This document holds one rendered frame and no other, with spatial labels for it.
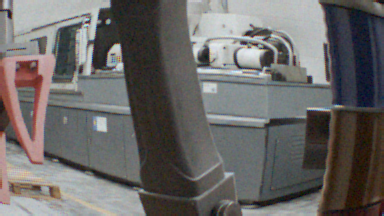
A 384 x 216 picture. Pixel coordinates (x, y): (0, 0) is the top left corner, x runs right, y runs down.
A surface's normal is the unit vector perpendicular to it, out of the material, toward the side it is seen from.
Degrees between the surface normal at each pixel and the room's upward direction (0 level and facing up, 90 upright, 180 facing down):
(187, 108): 91
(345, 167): 104
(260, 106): 90
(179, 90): 91
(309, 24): 90
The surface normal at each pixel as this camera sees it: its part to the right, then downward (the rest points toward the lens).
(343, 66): -0.77, -0.22
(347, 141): -0.59, -0.21
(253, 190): -0.79, 0.02
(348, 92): -0.69, 0.27
